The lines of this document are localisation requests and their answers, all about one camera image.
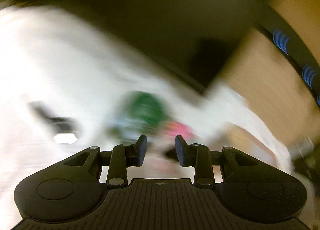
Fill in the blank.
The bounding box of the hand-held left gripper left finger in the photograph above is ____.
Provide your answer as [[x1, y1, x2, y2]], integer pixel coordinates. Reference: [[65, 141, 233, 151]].
[[64, 134, 148, 187]]

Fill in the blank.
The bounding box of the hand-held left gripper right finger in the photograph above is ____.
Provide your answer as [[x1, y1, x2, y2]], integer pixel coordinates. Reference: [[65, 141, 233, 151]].
[[175, 134, 253, 187]]

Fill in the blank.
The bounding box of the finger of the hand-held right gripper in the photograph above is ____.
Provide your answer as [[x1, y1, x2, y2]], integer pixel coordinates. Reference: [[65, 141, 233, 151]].
[[292, 57, 320, 107], [257, 26, 300, 63]]

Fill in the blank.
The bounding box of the teal and pink toy ball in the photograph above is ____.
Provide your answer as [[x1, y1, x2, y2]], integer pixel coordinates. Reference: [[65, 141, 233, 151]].
[[165, 121, 198, 141]]

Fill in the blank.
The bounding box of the green lid glass jar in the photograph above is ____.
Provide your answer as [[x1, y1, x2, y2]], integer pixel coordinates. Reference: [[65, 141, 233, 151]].
[[110, 91, 168, 141]]

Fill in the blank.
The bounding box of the dark blurred object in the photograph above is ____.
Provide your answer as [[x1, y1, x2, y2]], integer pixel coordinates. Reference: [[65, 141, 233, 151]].
[[28, 101, 81, 138]]

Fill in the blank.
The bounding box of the dark computer monitor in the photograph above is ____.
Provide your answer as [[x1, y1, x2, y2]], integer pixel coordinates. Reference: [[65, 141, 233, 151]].
[[60, 0, 283, 93]]

